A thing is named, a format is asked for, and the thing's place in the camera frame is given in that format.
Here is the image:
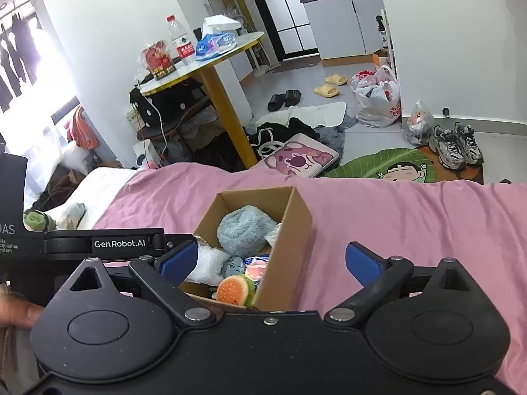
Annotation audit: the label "white fluffy cushion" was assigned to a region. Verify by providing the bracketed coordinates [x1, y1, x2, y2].
[62, 142, 93, 173]

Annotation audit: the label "white pillow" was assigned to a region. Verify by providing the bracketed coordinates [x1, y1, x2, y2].
[25, 167, 138, 231]

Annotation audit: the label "black spray bottle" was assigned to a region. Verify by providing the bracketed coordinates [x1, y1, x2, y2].
[375, 15, 390, 48]

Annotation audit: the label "person's grey clothing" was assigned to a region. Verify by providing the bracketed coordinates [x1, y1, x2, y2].
[0, 327, 42, 395]

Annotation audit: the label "brown doormat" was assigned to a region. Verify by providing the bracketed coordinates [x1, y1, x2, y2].
[414, 144, 485, 184]

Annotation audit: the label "white tissue box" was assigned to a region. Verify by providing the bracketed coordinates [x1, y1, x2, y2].
[201, 14, 241, 38]

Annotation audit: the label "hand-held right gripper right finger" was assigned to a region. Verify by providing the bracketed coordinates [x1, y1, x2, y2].
[324, 241, 474, 324]

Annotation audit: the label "grey white cloth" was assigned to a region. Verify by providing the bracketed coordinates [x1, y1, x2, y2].
[45, 202, 86, 231]

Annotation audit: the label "small clear plastic bag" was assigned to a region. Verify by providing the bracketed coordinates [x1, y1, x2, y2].
[402, 101, 435, 145]

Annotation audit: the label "round table with yellow leg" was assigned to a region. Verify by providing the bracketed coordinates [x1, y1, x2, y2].
[138, 31, 266, 169]

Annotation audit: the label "blue plastic bag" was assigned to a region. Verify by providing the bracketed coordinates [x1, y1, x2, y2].
[195, 31, 238, 62]

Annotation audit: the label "white shelf rack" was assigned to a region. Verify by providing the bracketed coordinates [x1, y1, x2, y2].
[379, 8, 398, 75]

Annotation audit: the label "dark hanging clothes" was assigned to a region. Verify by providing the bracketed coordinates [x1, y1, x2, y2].
[0, 14, 44, 112]

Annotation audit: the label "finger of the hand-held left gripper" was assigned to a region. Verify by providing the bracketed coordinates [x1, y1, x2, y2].
[164, 234, 198, 256]

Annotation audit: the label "pink bed sheet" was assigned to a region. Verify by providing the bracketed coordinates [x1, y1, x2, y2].
[93, 162, 527, 395]

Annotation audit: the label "person's left hand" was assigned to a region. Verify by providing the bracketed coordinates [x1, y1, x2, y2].
[0, 293, 45, 330]

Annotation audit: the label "white cable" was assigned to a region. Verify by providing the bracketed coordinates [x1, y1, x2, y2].
[142, 94, 169, 161]

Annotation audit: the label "brown blanket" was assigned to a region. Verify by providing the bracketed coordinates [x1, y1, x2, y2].
[31, 169, 87, 212]

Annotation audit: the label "black framed glass door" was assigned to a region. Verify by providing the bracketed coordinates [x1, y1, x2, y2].
[239, 0, 319, 60]

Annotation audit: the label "white floor mat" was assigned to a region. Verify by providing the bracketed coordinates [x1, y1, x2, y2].
[255, 101, 347, 129]

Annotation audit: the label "black clothes pile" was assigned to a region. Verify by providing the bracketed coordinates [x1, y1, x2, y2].
[246, 117, 319, 161]

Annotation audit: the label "green sock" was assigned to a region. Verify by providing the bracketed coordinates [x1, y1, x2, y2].
[23, 210, 56, 233]

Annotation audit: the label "green leaf cartoon rug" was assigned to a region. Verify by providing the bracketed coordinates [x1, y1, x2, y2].
[325, 148, 433, 184]

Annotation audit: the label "white plastic bag packet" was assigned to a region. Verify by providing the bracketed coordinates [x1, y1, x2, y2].
[187, 245, 231, 286]

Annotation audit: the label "grey sneaker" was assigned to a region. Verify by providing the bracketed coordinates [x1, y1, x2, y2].
[428, 125, 468, 170]
[453, 122, 484, 165]

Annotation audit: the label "brown cardboard box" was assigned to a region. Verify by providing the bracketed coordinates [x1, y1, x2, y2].
[179, 186, 314, 312]

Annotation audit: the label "white plastic shopping bag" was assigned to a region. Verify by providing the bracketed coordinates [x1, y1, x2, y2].
[351, 65, 402, 128]

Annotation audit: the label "grey-blue plush toy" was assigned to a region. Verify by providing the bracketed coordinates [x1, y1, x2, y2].
[220, 255, 248, 278]

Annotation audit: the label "small white appliance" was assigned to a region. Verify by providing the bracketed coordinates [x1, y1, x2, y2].
[132, 140, 159, 169]

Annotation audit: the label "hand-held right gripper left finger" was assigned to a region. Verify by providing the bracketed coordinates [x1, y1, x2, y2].
[62, 241, 217, 324]

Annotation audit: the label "black polka dot bag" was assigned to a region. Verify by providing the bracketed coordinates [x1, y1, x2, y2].
[129, 82, 207, 130]

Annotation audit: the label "blue and white packet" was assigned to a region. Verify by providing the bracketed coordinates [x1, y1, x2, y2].
[243, 254, 272, 282]

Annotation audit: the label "pink bear cushion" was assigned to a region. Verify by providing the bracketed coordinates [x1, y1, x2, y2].
[255, 140, 340, 178]

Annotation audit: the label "light blue fluffy plush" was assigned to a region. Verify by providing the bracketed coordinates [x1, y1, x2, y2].
[217, 205, 278, 258]

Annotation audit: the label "grey fluffy rug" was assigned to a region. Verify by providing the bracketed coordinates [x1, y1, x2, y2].
[317, 115, 359, 155]

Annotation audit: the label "burger plush toy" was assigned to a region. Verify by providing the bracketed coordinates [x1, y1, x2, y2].
[216, 274, 256, 307]

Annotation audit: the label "red snack packet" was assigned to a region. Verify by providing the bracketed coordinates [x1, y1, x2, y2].
[141, 40, 179, 81]

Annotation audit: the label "orange cloth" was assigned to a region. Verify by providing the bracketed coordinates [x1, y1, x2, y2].
[66, 106, 99, 151]

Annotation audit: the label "white kitchen cabinet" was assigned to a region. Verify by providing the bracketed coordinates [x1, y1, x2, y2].
[300, 0, 390, 60]

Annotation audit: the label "clear water bottle red label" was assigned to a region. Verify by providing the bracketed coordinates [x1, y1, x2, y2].
[166, 15, 195, 66]

